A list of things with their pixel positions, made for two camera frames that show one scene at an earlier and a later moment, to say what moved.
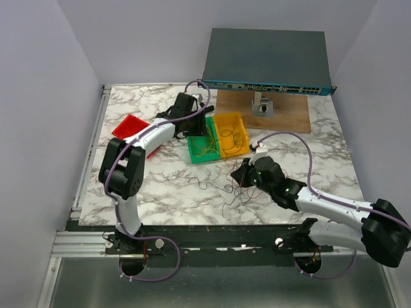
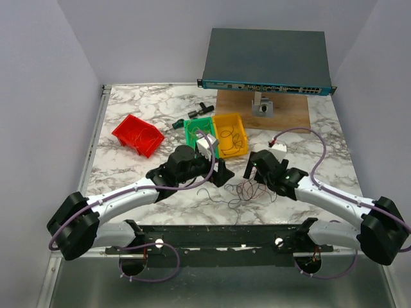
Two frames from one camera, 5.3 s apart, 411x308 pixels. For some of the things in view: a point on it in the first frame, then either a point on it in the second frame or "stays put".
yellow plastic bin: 232,134 stays put
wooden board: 291,111 stays put
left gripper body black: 194,125 → 200,167
